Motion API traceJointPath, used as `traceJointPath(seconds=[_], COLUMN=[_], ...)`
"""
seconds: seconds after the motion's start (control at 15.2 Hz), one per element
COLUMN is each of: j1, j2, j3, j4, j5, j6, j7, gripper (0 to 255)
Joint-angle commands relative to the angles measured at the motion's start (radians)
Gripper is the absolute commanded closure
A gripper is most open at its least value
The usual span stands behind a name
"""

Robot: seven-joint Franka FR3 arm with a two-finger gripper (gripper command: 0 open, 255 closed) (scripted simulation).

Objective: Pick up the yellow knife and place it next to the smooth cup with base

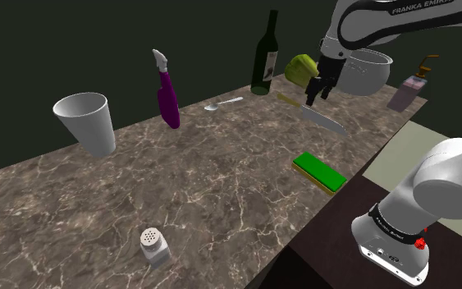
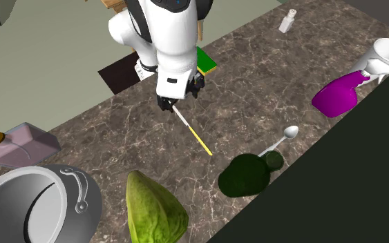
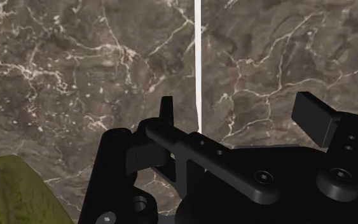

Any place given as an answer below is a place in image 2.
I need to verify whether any green and yellow sponge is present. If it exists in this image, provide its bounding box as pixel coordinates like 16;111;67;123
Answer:
196;46;218;77

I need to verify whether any white and yellow knife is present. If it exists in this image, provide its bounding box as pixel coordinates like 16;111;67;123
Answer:
171;105;214;157

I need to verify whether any dark robot stand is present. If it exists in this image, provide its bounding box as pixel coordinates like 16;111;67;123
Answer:
97;51;152;95

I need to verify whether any dark green round bottle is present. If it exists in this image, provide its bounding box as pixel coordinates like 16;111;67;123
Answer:
217;150;285;199

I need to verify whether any silver spoon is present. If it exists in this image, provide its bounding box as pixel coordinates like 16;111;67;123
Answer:
257;125;300;157

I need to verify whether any small white bottle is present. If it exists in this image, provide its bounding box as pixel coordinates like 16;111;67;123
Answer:
278;8;298;34

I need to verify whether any green cabbage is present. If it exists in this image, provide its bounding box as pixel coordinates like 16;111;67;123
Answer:
125;169;190;243

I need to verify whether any purple spray bottle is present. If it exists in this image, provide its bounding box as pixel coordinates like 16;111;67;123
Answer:
310;37;389;119

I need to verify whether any grey metal pot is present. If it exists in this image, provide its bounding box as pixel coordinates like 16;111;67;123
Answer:
0;164;104;243

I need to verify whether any pink soap dispenser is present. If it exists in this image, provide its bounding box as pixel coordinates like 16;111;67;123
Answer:
0;121;62;169

